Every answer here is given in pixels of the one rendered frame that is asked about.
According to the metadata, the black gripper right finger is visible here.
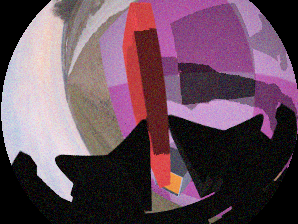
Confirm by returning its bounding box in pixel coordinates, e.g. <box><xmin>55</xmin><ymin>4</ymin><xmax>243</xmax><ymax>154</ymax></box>
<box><xmin>169</xmin><ymin>115</ymin><xmax>263</xmax><ymax>198</ymax></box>

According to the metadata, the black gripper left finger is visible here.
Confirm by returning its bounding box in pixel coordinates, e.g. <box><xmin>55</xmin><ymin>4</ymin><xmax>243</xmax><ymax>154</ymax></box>
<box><xmin>55</xmin><ymin>119</ymin><xmax>152</xmax><ymax>212</ymax></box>

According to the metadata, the red lid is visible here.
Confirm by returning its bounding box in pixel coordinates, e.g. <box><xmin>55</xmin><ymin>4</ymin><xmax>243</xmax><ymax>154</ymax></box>
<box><xmin>122</xmin><ymin>2</ymin><xmax>170</xmax><ymax>188</ymax></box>

